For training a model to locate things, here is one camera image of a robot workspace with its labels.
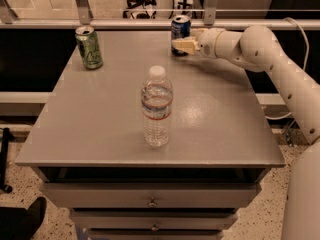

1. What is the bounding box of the green soda can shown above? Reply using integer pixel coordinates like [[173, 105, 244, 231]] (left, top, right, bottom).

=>
[[75, 25, 103, 69]]

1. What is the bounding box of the clear plastic water bottle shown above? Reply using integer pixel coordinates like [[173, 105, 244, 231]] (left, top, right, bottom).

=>
[[141, 65, 174, 147]]

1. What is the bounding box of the top grey drawer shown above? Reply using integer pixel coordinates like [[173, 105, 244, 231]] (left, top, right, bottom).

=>
[[41, 183, 261, 208]]

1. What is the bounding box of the bottom grey drawer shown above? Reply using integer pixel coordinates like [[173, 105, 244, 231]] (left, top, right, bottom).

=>
[[88, 230, 223, 240]]

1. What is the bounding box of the grey drawer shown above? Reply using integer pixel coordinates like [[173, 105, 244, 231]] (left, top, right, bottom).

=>
[[41, 183, 261, 208], [71, 210, 238, 230], [88, 230, 223, 240]]

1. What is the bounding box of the middle grey drawer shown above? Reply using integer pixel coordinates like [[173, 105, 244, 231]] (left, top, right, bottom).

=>
[[71, 210, 238, 230]]

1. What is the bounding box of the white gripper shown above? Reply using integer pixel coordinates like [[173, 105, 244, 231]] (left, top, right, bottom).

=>
[[171, 28, 224, 58]]

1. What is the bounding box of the black office chair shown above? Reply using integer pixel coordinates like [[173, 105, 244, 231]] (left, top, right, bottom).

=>
[[122, 0, 157, 19]]

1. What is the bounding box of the metal glass railing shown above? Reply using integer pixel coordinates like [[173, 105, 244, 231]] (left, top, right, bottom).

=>
[[0, 0, 320, 30]]

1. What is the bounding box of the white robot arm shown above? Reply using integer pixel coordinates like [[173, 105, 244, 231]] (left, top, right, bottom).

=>
[[171, 25, 320, 240]]

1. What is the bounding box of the blue pepsi can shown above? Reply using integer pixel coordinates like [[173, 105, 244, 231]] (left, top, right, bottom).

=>
[[171, 15, 191, 41]]

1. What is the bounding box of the white cable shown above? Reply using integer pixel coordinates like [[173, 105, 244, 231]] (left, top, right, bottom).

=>
[[265, 16, 311, 121]]

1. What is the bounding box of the black stand leg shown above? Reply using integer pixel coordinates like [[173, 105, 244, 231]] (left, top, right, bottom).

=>
[[0, 128, 13, 193]]

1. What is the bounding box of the grey drawer cabinet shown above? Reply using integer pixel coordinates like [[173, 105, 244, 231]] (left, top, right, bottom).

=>
[[17, 31, 284, 240]]

